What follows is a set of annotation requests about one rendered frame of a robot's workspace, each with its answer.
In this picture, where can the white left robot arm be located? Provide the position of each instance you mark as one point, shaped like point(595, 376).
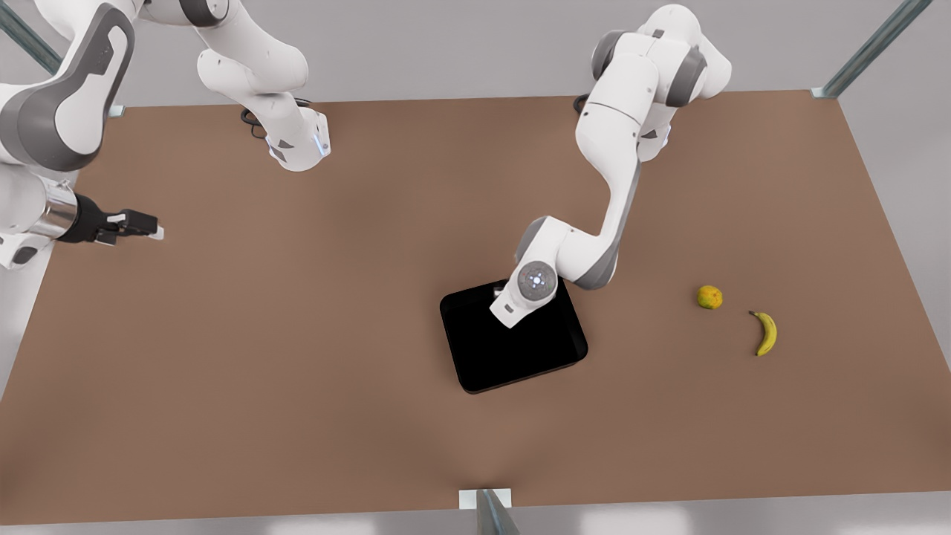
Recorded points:
point(620, 134)

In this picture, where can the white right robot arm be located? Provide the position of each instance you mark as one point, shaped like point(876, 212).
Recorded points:
point(52, 111)

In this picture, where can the black square storage box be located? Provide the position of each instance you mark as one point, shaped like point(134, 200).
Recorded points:
point(513, 353)

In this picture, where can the round orange fruit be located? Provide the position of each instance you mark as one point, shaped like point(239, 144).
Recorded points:
point(709, 297)

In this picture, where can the yellow banana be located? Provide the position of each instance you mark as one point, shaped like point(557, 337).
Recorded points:
point(767, 334)

